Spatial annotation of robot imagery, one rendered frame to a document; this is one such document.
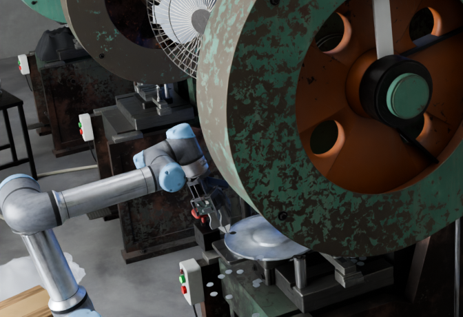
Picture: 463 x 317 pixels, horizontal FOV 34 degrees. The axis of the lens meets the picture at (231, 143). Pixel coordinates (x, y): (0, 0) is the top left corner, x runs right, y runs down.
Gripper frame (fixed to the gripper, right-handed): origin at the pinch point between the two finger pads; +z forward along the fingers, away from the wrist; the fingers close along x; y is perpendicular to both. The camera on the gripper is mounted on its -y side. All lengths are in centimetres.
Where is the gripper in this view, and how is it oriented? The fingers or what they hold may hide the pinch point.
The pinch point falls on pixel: (227, 227)
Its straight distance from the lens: 233.4
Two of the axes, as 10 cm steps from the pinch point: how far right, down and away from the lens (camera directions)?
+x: 8.5, -2.6, -4.5
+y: -3.4, 3.7, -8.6
